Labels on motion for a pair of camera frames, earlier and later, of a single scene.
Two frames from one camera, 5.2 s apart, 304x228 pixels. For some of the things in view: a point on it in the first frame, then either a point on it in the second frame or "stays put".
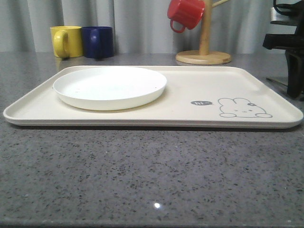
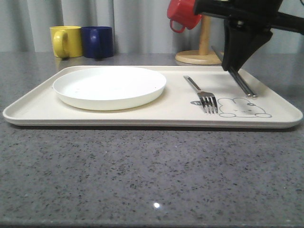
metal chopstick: x=274 y=80 → x=238 y=83
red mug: x=184 y=14 stays put
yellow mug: x=68 y=41 stays put
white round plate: x=109 y=88 stays put
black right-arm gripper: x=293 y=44 → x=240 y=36
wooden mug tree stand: x=204 y=56 stays put
